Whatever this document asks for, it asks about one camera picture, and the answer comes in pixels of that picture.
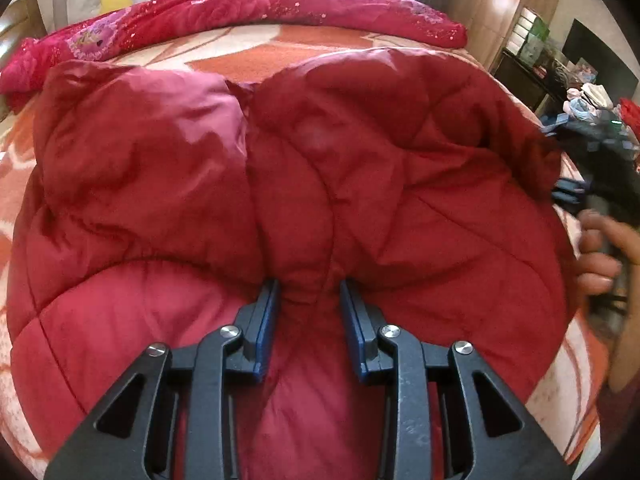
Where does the person's right hand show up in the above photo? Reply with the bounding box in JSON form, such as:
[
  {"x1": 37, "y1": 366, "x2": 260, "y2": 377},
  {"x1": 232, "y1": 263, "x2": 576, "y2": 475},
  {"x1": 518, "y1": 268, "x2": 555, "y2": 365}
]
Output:
[{"x1": 572, "y1": 210, "x2": 640, "y2": 321}]

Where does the orange and white blanket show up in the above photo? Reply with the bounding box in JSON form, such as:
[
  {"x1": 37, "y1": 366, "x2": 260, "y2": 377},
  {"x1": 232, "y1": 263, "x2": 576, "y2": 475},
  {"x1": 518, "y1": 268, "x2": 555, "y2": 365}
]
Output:
[{"x1": 0, "y1": 25, "x2": 608, "y2": 480}]

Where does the stack of green white boxes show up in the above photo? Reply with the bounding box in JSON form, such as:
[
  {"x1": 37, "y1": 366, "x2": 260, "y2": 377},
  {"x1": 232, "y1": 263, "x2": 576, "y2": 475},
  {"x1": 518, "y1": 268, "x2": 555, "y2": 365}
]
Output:
[{"x1": 505, "y1": 7, "x2": 551, "y2": 68}]

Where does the red floral quilt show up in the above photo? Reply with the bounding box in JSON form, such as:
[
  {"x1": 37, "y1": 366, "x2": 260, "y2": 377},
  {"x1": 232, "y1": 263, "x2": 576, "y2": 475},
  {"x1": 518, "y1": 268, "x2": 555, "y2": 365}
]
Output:
[{"x1": 0, "y1": 0, "x2": 468, "y2": 111}]

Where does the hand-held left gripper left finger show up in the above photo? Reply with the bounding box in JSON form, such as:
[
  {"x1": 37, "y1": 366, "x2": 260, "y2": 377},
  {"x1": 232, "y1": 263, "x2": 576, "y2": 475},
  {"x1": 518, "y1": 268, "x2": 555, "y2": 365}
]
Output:
[{"x1": 44, "y1": 280, "x2": 280, "y2": 480}]

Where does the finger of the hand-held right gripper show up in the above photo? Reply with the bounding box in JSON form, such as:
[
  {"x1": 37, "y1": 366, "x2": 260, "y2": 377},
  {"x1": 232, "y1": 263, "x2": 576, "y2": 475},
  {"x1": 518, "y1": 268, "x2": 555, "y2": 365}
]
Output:
[
  {"x1": 540, "y1": 112, "x2": 571, "y2": 136},
  {"x1": 550, "y1": 177, "x2": 590, "y2": 207}
]

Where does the wooden headboard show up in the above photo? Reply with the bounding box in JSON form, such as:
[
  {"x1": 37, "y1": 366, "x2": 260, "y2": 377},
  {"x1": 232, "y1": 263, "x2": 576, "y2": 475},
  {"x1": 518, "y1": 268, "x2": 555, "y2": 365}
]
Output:
[{"x1": 0, "y1": 0, "x2": 46, "y2": 56}]

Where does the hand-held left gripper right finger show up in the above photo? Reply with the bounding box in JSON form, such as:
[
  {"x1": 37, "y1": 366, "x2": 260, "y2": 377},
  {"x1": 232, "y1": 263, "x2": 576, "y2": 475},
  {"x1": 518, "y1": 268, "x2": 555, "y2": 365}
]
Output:
[{"x1": 339, "y1": 280, "x2": 573, "y2": 480}]

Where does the black television screen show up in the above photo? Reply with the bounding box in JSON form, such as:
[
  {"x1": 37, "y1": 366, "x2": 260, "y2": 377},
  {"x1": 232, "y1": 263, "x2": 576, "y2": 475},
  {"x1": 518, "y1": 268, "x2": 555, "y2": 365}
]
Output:
[{"x1": 562, "y1": 19, "x2": 638, "y2": 91}]

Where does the dark cabinet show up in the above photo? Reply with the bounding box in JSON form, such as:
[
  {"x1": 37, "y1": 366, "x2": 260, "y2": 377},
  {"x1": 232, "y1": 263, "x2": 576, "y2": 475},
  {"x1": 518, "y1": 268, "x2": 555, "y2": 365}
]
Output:
[{"x1": 492, "y1": 52, "x2": 556, "y2": 116}]

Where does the pile of mixed clothes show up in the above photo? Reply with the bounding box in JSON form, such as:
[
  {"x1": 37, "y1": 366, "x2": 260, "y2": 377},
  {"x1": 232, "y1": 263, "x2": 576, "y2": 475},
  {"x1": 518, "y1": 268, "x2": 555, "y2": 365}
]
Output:
[{"x1": 562, "y1": 82, "x2": 640, "y2": 161}]

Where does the red quilted puffer coat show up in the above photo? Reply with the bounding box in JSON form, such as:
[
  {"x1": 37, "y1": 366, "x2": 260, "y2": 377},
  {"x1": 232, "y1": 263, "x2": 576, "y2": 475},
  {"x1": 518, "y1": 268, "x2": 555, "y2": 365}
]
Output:
[{"x1": 7, "y1": 47, "x2": 581, "y2": 480}]

